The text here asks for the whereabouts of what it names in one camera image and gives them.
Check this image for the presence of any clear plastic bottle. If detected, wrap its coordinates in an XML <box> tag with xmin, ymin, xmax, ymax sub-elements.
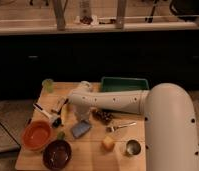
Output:
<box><xmin>79</xmin><ymin>0</ymin><xmax>93</xmax><ymax>25</ymax></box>

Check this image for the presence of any white handled brush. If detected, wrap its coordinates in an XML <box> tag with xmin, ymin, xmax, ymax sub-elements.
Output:
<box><xmin>33</xmin><ymin>103</ymin><xmax>62</xmax><ymax>128</ymax></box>

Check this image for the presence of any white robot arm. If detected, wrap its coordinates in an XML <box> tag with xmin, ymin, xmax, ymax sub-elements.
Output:
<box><xmin>68</xmin><ymin>82</ymin><xmax>199</xmax><ymax>171</ymax></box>

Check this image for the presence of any bunch of dark grapes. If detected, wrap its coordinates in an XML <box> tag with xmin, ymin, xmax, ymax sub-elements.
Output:
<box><xmin>92</xmin><ymin>110</ymin><xmax>113</xmax><ymax>125</ymax></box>

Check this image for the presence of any green plastic bin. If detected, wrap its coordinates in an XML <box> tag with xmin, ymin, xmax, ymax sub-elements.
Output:
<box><xmin>100</xmin><ymin>77</ymin><xmax>149</xmax><ymax>92</ymax></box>

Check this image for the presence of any small green object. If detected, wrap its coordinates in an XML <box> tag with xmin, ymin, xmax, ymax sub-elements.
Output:
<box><xmin>57</xmin><ymin>131</ymin><xmax>65</xmax><ymax>140</ymax></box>

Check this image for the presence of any dark brown bowl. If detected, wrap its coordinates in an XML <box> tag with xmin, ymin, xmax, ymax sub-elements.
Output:
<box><xmin>43</xmin><ymin>140</ymin><xmax>72</xmax><ymax>171</ymax></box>

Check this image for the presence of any metal cup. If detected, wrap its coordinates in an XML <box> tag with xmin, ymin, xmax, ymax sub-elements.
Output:
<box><xmin>126</xmin><ymin>140</ymin><xmax>141</xmax><ymax>156</ymax></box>

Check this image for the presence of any green plastic cup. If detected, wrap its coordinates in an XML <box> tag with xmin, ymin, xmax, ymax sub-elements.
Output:
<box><xmin>42</xmin><ymin>79</ymin><xmax>54</xmax><ymax>93</ymax></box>

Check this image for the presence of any blue sponge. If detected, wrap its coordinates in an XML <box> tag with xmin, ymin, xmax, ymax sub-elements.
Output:
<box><xmin>71</xmin><ymin>120</ymin><xmax>91</xmax><ymax>138</ymax></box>

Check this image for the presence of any orange bowl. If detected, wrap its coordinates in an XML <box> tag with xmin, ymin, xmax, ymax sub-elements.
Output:
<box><xmin>21</xmin><ymin>120</ymin><xmax>52</xmax><ymax>151</ymax></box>

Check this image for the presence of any silver fork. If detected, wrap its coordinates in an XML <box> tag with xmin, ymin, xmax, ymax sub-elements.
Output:
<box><xmin>106</xmin><ymin>122</ymin><xmax>136</xmax><ymax>132</ymax></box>

